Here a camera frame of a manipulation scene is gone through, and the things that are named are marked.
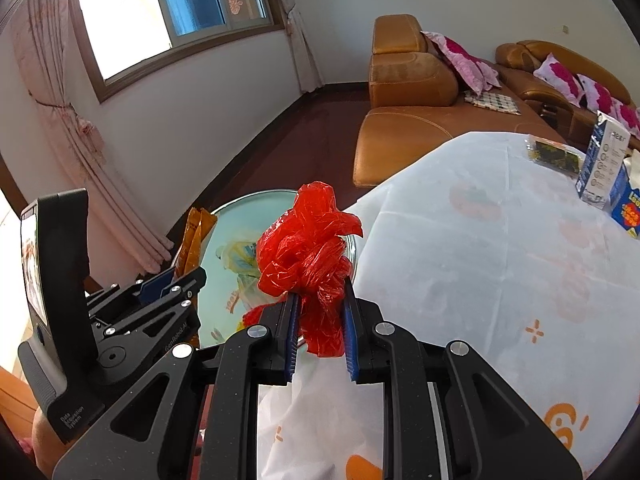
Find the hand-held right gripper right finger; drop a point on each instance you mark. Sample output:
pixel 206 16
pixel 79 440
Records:
pixel 350 340

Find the clear plain plastic bag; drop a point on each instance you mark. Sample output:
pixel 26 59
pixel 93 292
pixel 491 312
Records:
pixel 252 290

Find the window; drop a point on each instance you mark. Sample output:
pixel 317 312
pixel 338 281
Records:
pixel 130 20

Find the person's left forearm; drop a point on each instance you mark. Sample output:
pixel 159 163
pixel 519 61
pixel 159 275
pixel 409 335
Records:
pixel 45 440

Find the orange leather chaise sofa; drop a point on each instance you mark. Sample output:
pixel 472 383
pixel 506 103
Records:
pixel 400 135

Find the pink flowered pillow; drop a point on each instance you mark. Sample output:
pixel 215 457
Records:
pixel 557 80
pixel 595 94
pixel 465 62
pixel 625 117

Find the blue milk carton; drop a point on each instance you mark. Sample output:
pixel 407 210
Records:
pixel 627 210

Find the tall white carton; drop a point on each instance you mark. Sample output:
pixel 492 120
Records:
pixel 607 160

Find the narrow pink curtain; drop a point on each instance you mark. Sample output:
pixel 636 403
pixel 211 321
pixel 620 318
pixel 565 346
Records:
pixel 305 45

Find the orange leather long sofa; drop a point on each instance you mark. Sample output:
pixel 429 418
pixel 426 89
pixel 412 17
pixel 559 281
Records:
pixel 520 75

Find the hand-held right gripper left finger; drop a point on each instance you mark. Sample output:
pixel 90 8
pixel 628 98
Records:
pixel 291 340

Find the light blue trash bin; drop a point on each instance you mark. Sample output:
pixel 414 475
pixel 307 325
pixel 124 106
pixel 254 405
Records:
pixel 235 220

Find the green snack packet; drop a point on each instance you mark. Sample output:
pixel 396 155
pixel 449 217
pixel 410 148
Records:
pixel 552 156

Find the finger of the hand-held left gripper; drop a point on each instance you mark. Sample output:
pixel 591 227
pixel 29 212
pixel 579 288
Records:
pixel 157 285
pixel 170 310

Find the large pink curtain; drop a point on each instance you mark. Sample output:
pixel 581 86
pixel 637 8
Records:
pixel 100 160

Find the red plastic bag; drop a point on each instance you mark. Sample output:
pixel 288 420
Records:
pixel 255 316
pixel 300 245

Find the checked cloth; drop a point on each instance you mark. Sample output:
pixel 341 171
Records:
pixel 492 102

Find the white orange printed tablecloth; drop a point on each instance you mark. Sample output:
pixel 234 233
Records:
pixel 475 260

